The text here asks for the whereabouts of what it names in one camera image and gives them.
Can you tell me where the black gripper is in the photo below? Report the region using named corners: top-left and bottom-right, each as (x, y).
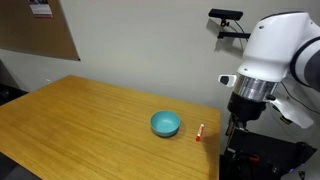
top-left (225, 92), bottom-right (268, 136)

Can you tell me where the red dry erase marker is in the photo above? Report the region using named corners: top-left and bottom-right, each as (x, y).
top-left (195, 123), bottom-right (205, 143)

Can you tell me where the teal bowl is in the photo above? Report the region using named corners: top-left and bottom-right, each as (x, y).
top-left (149, 110), bottom-right (181, 138)

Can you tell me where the orange black clamp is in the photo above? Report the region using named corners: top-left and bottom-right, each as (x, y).
top-left (247, 155), bottom-right (261, 164)

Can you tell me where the brown cork board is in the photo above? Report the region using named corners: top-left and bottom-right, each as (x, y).
top-left (0, 0), bottom-right (81, 62)

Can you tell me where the paper pinned on board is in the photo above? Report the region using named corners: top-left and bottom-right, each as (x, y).
top-left (28, 0), bottom-right (54, 19)

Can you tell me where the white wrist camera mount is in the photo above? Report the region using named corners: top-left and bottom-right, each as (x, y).
top-left (269, 96), bottom-right (315, 130)

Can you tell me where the black wall bracket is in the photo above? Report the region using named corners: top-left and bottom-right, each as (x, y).
top-left (217, 30), bottom-right (252, 41)

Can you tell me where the black bar camera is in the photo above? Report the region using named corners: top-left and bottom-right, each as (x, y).
top-left (208, 8), bottom-right (244, 28)

